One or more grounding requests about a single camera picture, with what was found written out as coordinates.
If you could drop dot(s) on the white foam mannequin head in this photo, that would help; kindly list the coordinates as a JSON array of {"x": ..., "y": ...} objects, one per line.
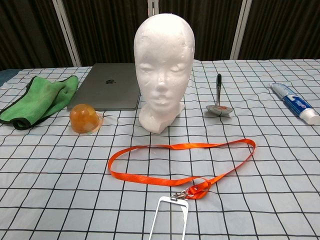
[{"x": 162, "y": 62}]

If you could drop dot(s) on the clear white-framed badge holder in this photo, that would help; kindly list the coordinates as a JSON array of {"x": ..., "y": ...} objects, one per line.
[{"x": 170, "y": 220}]

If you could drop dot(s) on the white black checked tablecloth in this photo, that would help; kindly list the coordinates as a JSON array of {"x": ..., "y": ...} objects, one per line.
[{"x": 75, "y": 175}]

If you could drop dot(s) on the green microfibre cloth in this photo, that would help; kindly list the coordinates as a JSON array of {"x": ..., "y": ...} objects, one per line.
[{"x": 37, "y": 100}]

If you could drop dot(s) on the blue white toothpaste tube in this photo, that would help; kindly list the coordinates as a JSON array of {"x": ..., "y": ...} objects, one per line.
[{"x": 292, "y": 102}]

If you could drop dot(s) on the dark folding screen white frames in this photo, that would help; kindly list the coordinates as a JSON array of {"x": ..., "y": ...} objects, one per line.
[{"x": 105, "y": 30}]

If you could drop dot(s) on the orange fruit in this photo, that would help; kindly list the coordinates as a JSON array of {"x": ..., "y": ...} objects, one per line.
[{"x": 82, "y": 117}]

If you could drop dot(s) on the grey laptop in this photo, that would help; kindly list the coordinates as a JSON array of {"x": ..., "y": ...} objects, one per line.
[{"x": 105, "y": 92}]

